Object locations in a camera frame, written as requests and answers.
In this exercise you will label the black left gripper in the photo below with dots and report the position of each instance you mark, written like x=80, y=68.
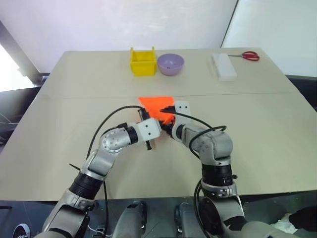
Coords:
x=148, y=145

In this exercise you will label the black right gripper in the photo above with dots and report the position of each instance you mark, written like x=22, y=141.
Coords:
x=170, y=128

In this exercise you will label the orange pouch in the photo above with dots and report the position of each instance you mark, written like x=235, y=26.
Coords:
x=156, y=104

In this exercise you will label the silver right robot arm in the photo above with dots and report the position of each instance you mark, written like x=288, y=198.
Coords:
x=218, y=148

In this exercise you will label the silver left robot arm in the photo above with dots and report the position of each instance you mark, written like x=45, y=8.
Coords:
x=109, y=143

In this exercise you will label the purple bowl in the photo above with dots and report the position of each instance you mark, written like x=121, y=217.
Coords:
x=171, y=65

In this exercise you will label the yellow plastic bin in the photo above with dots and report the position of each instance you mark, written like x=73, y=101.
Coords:
x=143, y=65

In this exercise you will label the dark rounded shape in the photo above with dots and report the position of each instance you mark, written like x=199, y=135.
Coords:
x=184, y=220
x=131, y=220

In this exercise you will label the white translucent plastic box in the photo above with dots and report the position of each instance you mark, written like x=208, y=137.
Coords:
x=224, y=67

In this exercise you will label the black and white sneaker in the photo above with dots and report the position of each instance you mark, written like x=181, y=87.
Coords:
x=21, y=230

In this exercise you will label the white crumpled cloth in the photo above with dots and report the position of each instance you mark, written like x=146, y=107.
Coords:
x=284, y=225

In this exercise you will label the dark diagonal beam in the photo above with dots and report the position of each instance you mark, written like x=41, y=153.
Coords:
x=22, y=49

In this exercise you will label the black bag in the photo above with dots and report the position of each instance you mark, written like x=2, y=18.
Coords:
x=305, y=218

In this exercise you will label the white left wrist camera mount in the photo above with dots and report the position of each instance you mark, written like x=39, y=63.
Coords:
x=148, y=130

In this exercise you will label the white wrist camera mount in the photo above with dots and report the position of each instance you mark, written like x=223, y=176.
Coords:
x=183, y=111
x=148, y=130

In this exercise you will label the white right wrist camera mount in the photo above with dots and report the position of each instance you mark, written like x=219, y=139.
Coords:
x=183, y=111

